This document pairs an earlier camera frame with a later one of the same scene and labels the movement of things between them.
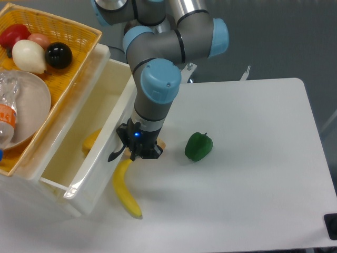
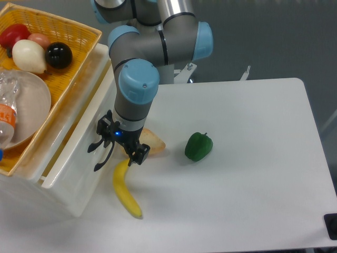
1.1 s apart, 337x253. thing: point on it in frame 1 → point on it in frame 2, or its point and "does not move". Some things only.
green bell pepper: (198, 146) does not move
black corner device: (330, 223) does not move
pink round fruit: (40, 39) does not move
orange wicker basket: (81, 40) does not move
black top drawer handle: (114, 155) → (94, 146)
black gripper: (134, 136) → (128, 139)
